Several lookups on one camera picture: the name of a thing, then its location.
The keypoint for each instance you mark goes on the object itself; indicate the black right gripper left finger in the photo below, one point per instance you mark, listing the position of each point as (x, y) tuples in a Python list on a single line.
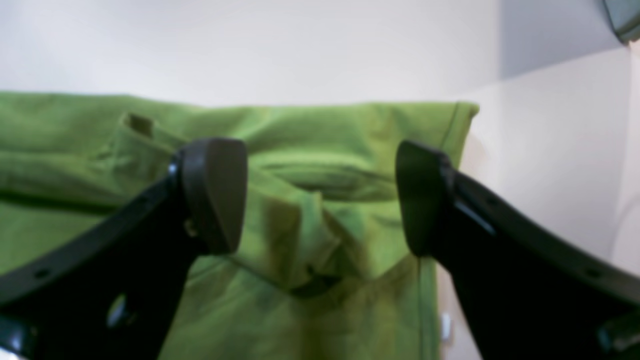
[(112, 292)]

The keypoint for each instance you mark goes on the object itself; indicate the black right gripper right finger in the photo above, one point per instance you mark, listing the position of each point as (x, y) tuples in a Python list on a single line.
[(525, 293)]

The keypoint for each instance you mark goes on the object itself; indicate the green T-shirt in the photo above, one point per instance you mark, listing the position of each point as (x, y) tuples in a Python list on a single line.
[(323, 271)]

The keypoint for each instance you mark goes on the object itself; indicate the grey plastic bin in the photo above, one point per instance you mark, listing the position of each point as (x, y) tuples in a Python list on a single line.
[(624, 17)]

